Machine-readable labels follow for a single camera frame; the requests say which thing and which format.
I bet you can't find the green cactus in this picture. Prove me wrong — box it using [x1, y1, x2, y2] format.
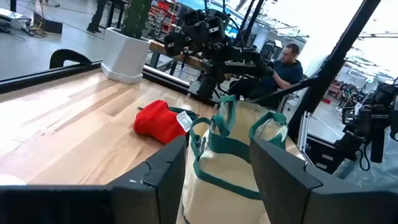
[122, 0, 153, 40]

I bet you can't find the black floor box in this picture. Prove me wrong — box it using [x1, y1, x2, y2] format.
[33, 11, 63, 34]

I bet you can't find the person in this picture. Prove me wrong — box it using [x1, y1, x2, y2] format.
[228, 43, 304, 110]
[86, 0, 108, 34]

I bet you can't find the white plant pot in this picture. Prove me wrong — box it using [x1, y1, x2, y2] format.
[101, 27, 152, 85]

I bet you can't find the red parts bin shelf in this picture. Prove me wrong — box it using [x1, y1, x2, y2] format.
[148, 1, 183, 35]

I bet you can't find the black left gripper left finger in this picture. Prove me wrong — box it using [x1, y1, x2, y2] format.
[0, 135, 188, 224]

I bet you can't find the wooden workbench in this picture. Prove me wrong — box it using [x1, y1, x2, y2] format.
[149, 39, 206, 70]

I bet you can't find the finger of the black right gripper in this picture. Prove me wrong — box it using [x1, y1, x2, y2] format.
[164, 30, 191, 57]
[206, 15, 225, 37]

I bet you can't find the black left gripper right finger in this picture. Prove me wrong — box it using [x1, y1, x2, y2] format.
[248, 136, 398, 224]

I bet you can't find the beige green-trimmed gardening bag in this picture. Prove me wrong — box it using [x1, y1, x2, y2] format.
[181, 94, 307, 224]

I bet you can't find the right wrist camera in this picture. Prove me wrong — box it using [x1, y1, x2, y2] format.
[182, 9, 205, 26]

